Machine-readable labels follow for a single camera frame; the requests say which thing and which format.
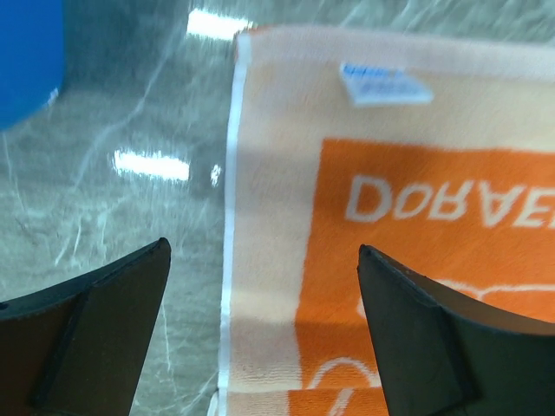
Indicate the orange Doraemon towel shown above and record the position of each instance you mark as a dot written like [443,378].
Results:
[437,152]

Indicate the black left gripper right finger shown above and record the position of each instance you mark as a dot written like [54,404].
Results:
[440,352]

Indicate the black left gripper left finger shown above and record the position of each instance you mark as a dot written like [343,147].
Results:
[78,347]

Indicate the blue plastic bin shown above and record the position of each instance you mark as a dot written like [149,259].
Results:
[32,57]

